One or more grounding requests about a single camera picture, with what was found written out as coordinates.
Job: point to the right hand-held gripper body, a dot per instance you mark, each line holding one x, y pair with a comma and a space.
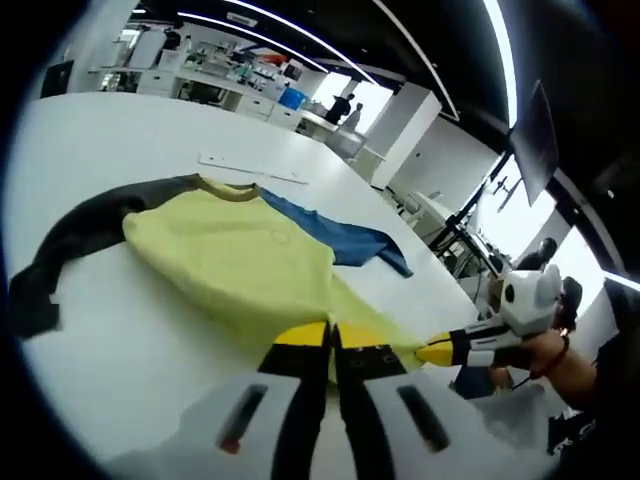
530, 305

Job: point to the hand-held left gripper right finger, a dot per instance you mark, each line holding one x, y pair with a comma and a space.
390, 425

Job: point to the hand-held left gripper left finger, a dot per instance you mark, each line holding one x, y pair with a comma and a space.
280, 415

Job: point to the yellow blue grey garment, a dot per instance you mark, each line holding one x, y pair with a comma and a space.
225, 250

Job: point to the white template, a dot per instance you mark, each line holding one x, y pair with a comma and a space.
235, 164

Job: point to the person's right hand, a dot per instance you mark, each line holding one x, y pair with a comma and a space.
532, 352

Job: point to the white chair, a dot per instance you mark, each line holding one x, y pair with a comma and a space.
510, 415

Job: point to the person's dark printed shirt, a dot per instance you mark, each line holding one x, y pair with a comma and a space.
600, 415

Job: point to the black hanging monitor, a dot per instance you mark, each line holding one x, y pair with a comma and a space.
535, 145

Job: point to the white pillar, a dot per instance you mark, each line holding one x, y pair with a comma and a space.
95, 45
410, 130

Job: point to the white ceiling light strip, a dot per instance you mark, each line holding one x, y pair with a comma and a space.
502, 50

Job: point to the blue crate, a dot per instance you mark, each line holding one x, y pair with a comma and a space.
292, 98

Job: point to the white lab counter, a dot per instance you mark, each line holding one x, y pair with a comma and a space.
240, 97

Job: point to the black cabinet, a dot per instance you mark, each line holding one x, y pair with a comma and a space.
56, 79

